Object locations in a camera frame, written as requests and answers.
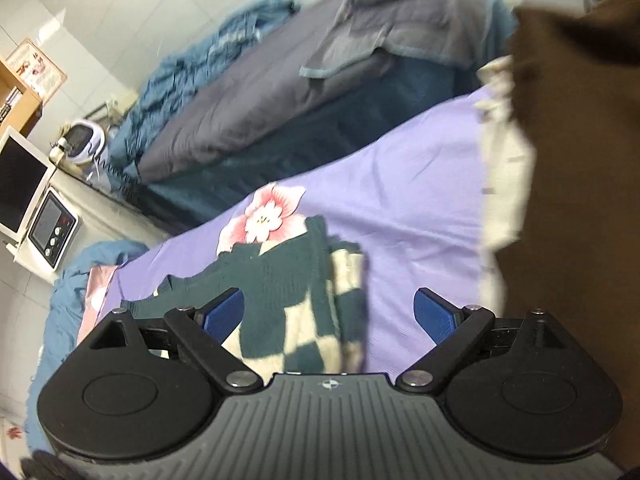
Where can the white monitor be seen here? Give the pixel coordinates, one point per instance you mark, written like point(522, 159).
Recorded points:
point(20, 185)

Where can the wall poster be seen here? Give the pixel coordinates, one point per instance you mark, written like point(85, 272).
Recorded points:
point(37, 65)

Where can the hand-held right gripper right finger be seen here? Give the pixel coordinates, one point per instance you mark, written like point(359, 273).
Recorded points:
point(436, 316)

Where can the white appliance with screen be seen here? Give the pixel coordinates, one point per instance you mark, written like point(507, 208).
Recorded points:
point(52, 227)

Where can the wooden shelf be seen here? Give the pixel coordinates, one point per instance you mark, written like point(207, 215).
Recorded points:
point(15, 100)

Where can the round white device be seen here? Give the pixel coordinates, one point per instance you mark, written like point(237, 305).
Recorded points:
point(82, 141)

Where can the green cream checkered sweater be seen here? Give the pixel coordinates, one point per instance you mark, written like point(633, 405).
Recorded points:
point(290, 280)

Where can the purple floral bed sheet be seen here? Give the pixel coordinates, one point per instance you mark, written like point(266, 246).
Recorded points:
point(410, 180)

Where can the dark grey quilt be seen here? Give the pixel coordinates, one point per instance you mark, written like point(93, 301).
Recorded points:
point(260, 105)

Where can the grey cloth with blue trim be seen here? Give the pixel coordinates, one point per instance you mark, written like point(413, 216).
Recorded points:
point(400, 15)

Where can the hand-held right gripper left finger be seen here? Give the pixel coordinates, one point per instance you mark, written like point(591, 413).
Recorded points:
point(226, 313)

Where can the brown and cream garment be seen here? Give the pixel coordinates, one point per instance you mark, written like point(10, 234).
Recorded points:
point(580, 185)

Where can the crumpled blue blanket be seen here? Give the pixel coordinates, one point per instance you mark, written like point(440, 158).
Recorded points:
point(200, 55)

